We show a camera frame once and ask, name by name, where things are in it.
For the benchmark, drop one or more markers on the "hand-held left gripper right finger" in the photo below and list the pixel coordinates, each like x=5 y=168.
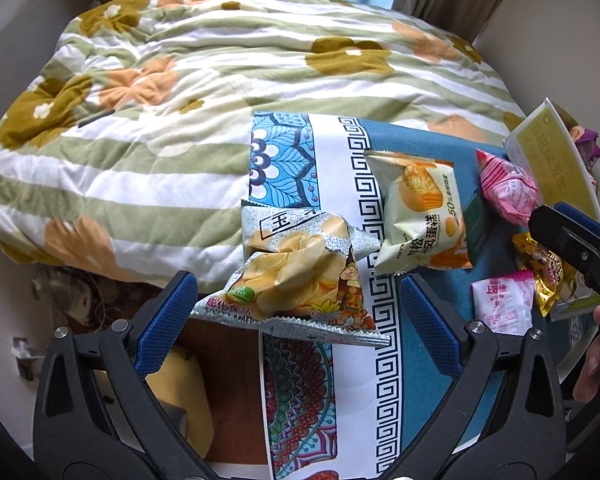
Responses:
x=430 y=330

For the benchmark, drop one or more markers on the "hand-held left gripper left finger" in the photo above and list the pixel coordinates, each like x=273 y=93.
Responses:
x=165 y=320

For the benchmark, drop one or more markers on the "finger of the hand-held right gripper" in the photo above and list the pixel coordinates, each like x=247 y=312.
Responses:
x=580 y=255
x=597 y=227

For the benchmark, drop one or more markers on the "gold snack packet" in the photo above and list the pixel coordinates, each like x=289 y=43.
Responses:
x=545 y=270

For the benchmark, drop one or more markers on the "yellow-green cardboard box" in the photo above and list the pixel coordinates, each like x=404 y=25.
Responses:
x=545 y=150

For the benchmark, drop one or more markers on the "silver chips packet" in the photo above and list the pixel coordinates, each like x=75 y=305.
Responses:
x=300 y=295
x=280 y=232

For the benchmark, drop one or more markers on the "person's right hand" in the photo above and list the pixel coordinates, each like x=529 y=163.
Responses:
x=587 y=370

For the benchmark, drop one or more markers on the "white pink snack packet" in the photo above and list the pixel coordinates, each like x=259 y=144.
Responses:
x=500 y=302

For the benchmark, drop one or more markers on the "yellow paper bag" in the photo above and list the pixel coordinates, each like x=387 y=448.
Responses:
x=180 y=395

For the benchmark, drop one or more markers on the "purple pink snack packet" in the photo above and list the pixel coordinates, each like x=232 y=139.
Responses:
x=587 y=145

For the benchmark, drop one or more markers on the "pink round snack packet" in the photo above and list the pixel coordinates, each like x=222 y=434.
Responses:
x=510 y=190

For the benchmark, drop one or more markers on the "dark green small box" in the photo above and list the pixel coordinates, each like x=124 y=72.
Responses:
x=475 y=225

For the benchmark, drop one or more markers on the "cream orange cake packet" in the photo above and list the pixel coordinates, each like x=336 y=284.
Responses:
x=420 y=210

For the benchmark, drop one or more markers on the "white plug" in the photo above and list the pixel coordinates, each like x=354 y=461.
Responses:
x=24 y=357

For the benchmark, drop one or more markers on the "blue patterned tablecloth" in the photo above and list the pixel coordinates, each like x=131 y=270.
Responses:
x=430 y=110

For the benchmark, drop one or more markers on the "floral striped quilt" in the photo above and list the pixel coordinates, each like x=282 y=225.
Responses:
x=180 y=110

